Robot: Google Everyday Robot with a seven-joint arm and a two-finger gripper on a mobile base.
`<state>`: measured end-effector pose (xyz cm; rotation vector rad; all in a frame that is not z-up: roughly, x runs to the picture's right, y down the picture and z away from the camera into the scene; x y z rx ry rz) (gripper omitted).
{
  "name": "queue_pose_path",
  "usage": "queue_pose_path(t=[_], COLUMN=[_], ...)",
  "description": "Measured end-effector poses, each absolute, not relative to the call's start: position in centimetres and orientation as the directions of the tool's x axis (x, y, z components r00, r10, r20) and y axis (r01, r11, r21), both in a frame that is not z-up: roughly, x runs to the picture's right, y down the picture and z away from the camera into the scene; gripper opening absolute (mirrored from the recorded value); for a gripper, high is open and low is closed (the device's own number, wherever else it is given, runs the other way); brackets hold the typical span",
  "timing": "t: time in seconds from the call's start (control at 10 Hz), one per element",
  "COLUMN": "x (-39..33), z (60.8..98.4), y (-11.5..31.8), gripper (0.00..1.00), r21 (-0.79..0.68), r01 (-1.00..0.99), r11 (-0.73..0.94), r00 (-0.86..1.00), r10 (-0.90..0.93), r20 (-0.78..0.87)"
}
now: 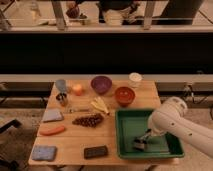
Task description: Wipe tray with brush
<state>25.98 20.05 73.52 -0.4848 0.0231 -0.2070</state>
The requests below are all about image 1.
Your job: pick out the bunch of dark grapes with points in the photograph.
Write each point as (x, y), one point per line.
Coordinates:
(89, 121)

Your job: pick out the purple bowl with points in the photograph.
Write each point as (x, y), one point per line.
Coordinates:
(101, 84)

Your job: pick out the small metal cup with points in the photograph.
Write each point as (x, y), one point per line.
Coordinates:
(62, 99)

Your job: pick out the small dark brush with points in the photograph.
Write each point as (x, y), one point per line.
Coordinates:
(139, 145)

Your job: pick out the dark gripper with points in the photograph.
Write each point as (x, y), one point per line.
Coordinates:
(144, 138)

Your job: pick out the metal spoon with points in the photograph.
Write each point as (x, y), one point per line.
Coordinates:
(73, 110)

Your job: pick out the blue sponge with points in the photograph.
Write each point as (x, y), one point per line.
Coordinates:
(44, 153)

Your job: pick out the wooden table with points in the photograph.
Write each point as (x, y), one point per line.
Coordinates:
(74, 139)

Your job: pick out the orange apple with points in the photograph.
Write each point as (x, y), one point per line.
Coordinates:
(77, 89)

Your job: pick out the person in background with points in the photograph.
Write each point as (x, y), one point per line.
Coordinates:
(111, 12)

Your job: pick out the blue-grey cup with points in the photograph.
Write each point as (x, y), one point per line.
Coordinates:
(61, 85)

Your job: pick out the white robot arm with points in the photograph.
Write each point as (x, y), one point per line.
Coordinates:
(168, 118)

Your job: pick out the orange carrot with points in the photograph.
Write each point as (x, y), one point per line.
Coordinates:
(53, 131)

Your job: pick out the white cup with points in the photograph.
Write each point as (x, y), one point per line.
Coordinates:
(135, 79)

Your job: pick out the yellow bananas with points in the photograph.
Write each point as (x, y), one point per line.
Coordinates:
(99, 104)

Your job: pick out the red bowl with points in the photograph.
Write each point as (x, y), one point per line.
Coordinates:
(124, 96)

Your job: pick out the black rectangular eraser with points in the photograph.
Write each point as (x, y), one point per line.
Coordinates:
(94, 152)

